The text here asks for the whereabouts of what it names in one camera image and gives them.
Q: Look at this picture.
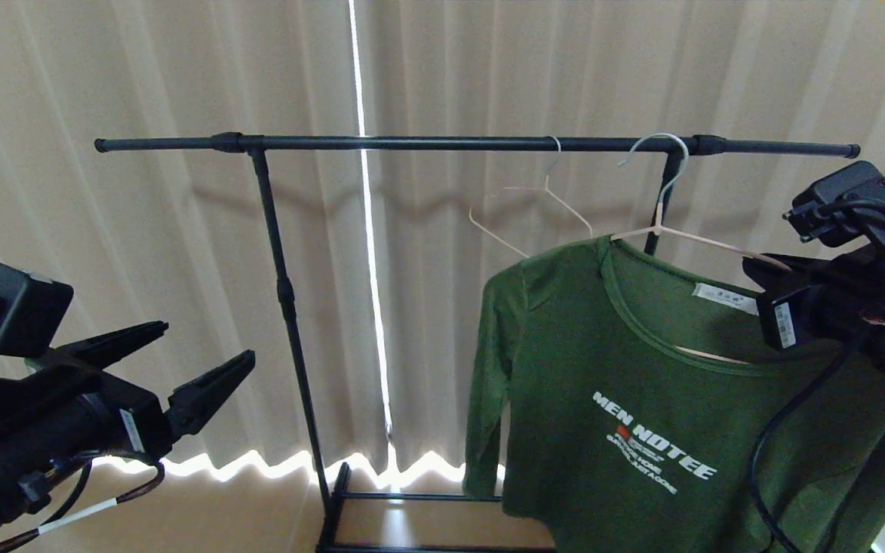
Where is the beige curtain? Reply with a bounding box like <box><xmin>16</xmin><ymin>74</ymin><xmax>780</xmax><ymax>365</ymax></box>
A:
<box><xmin>0</xmin><ymin>0</ymin><xmax>885</xmax><ymax>492</ymax></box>

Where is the green printed sleeveless shirt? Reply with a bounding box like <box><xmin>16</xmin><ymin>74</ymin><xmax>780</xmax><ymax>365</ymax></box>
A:
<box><xmin>462</xmin><ymin>234</ymin><xmax>885</xmax><ymax>553</ymax></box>

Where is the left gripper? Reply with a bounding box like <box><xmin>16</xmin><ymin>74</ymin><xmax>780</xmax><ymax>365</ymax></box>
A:
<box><xmin>0</xmin><ymin>320</ymin><xmax>257</xmax><ymax>532</ymax></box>

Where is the pink clothes hanger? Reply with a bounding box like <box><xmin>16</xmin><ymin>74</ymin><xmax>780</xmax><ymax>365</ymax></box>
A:
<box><xmin>469</xmin><ymin>136</ymin><xmax>595</xmax><ymax>260</ymax></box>
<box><xmin>610</xmin><ymin>133</ymin><xmax>794</xmax><ymax>366</ymax></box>

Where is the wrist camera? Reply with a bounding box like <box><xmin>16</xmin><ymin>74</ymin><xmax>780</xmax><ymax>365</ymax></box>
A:
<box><xmin>782</xmin><ymin>160</ymin><xmax>885</xmax><ymax>253</ymax></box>
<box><xmin>0</xmin><ymin>261</ymin><xmax>75</xmax><ymax>379</ymax></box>

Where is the black cable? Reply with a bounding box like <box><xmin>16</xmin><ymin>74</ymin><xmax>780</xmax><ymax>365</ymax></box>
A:
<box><xmin>748</xmin><ymin>338</ymin><xmax>867</xmax><ymax>553</ymax></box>

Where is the black clothes rack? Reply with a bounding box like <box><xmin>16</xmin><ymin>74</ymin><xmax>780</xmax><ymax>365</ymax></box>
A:
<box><xmin>94</xmin><ymin>131</ymin><xmax>861</xmax><ymax>553</ymax></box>

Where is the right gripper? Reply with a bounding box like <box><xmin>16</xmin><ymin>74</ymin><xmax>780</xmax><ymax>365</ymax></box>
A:
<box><xmin>756</xmin><ymin>252</ymin><xmax>885</xmax><ymax>352</ymax></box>

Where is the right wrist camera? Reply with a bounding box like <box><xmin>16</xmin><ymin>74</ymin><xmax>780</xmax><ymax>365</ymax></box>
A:
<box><xmin>782</xmin><ymin>160</ymin><xmax>885</xmax><ymax>253</ymax></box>

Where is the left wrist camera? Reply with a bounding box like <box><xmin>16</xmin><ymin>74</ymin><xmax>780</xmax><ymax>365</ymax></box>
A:
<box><xmin>0</xmin><ymin>261</ymin><xmax>75</xmax><ymax>379</ymax></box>

